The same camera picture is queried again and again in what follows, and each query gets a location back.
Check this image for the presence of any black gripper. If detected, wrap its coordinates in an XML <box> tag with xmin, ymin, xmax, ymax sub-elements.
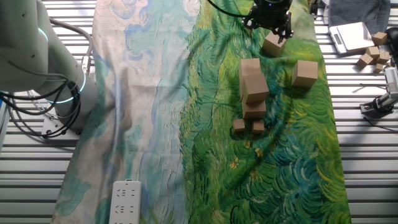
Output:
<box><xmin>242</xmin><ymin>0</ymin><xmax>294</xmax><ymax>44</ymax></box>

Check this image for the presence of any white kitchen scale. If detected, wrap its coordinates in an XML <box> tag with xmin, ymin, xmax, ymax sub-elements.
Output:
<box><xmin>328</xmin><ymin>21</ymin><xmax>376</xmax><ymax>54</ymax></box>

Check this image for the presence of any grey towel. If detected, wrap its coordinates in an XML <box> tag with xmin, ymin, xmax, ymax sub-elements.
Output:
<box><xmin>328</xmin><ymin>0</ymin><xmax>392</xmax><ymax>29</ymax></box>

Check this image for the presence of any black rounded device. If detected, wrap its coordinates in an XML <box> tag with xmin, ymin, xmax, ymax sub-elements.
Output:
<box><xmin>385</xmin><ymin>27</ymin><xmax>398</xmax><ymax>58</ymax></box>

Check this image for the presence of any painted landscape cloth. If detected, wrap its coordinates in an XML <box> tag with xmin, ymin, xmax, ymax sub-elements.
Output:
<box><xmin>51</xmin><ymin>0</ymin><xmax>352</xmax><ymax>224</ymax></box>

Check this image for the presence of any white power strip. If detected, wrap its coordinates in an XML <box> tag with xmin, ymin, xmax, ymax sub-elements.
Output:
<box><xmin>108</xmin><ymin>179</ymin><xmax>143</xmax><ymax>224</ymax></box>

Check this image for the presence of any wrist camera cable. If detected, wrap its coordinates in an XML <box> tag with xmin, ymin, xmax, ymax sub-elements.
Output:
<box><xmin>206</xmin><ymin>0</ymin><xmax>253</xmax><ymax>18</ymax></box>

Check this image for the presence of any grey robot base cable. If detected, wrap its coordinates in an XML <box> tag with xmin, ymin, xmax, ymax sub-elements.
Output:
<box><xmin>48</xmin><ymin>18</ymin><xmax>94</xmax><ymax>75</ymax></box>

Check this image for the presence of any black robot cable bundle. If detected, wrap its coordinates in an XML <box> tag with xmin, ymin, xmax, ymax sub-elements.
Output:
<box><xmin>0</xmin><ymin>79</ymin><xmax>82</xmax><ymax>139</ymax></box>

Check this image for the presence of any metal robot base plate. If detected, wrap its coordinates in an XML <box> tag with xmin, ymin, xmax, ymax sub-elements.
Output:
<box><xmin>40</xmin><ymin>102</ymin><xmax>81</xmax><ymax>141</ymax></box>

